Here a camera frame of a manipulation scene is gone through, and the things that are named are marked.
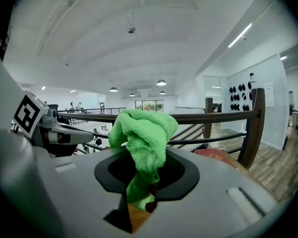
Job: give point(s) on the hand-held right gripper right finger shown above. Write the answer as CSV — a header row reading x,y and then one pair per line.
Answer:
x,y
201,207

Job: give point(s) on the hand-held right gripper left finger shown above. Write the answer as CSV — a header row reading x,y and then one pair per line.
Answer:
x,y
84,202

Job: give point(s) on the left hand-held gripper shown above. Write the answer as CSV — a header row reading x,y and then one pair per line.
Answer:
x,y
27,113

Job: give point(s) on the green cloth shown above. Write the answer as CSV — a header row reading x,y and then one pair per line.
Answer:
x,y
144,137

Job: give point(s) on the black metal railing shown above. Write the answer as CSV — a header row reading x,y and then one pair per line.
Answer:
x,y
89,110

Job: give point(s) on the red patterned object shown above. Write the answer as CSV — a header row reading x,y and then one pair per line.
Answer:
x,y
213,155

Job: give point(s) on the large window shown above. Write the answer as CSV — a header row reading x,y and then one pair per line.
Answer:
x,y
149,105

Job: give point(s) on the dark wooden stair railing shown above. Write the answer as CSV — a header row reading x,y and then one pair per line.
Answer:
x,y
253,133

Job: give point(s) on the large dome pendant lamp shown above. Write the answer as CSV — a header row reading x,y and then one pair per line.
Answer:
x,y
161,82

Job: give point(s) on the silver ceiling fixture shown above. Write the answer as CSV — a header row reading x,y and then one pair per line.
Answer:
x,y
131,29

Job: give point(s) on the white desk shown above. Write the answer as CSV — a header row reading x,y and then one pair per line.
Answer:
x,y
296,118

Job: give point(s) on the white paper sheet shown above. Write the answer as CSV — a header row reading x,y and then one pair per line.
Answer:
x,y
269,94

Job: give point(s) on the long ceiling strip light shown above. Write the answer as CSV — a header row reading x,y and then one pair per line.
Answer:
x,y
239,35

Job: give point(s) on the group of black wall-hung items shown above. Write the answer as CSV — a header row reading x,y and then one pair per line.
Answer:
x,y
236,97

